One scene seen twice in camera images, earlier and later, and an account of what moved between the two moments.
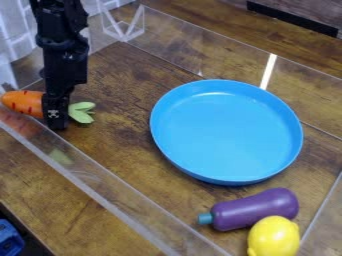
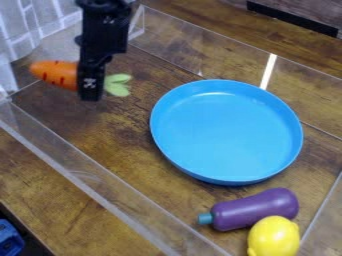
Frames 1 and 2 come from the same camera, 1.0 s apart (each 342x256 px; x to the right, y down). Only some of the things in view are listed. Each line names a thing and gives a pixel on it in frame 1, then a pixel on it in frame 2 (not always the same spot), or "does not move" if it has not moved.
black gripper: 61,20 → 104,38
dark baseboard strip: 291,18 does not move
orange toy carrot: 28,102 → 61,73
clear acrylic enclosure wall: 206,137 does not move
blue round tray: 224,132 does not move
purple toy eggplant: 236,215 does not move
